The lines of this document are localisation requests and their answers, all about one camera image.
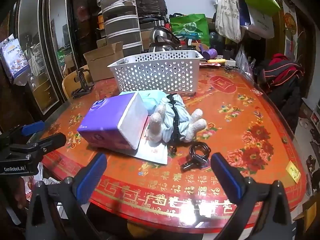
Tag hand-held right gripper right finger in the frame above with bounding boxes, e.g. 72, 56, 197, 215
211, 152, 293, 240

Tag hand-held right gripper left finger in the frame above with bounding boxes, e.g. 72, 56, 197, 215
25, 152, 108, 240

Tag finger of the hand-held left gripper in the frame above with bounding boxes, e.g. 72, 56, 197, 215
0, 120, 46, 145
10, 133, 67, 160

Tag purple tissue pack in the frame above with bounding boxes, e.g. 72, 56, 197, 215
77, 90, 150, 151

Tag light blue gloves bundle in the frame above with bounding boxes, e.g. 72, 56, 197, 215
146, 94, 208, 143

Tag blue plastic bag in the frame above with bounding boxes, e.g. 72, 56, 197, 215
119, 90, 168, 117

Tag white perforated plastic basket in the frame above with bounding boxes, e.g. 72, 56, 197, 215
107, 50, 204, 97

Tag wooden chair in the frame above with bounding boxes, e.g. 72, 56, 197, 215
62, 65, 94, 101

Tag black phone stand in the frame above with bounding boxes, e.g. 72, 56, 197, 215
71, 67, 96, 98

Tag clear bag with red paper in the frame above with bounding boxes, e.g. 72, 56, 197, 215
135, 138, 170, 166

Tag yellow sticky note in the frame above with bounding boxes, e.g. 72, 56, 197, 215
285, 160, 301, 184

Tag blue printed box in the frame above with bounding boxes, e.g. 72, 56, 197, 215
0, 35, 31, 78

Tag dark glass door cabinet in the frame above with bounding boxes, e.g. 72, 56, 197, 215
9, 0, 84, 116

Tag open cardboard box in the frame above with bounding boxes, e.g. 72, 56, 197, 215
83, 41, 124, 82

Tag purple cup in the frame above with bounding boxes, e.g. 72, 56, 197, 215
201, 47, 218, 61

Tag stacked round food containers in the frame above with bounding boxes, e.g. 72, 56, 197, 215
97, 0, 142, 51

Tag stainless steel kettle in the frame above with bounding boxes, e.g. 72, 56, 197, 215
148, 26, 182, 53

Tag green shopping bag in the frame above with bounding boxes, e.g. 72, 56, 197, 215
170, 13, 211, 47

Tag white hanging bag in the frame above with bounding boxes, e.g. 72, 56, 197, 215
240, 2, 276, 39

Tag white canvas tote bag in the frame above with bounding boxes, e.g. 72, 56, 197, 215
214, 0, 242, 43

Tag black bag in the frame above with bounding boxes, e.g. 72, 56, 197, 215
134, 0, 168, 18

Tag black cable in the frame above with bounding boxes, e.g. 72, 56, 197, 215
180, 142, 212, 172

